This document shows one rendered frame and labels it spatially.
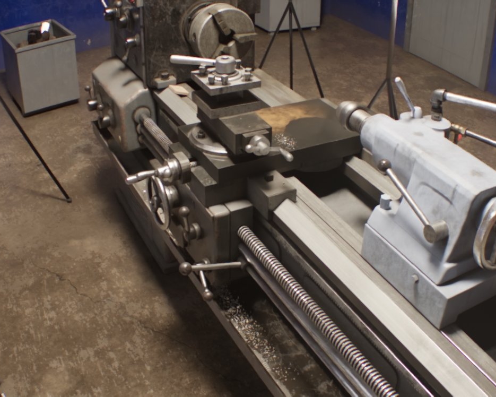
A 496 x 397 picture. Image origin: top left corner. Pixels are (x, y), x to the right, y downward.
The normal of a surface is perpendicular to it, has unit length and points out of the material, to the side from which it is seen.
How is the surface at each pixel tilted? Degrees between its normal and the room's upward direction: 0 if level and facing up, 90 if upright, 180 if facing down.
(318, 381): 0
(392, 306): 36
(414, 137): 0
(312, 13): 90
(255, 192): 90
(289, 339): 0
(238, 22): 90
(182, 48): 90
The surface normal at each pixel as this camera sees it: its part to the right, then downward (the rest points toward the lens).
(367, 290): -0.52, -0.53
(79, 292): 0.00, -0.83
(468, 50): -0.89, 0.25
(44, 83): 0.54, 0.47
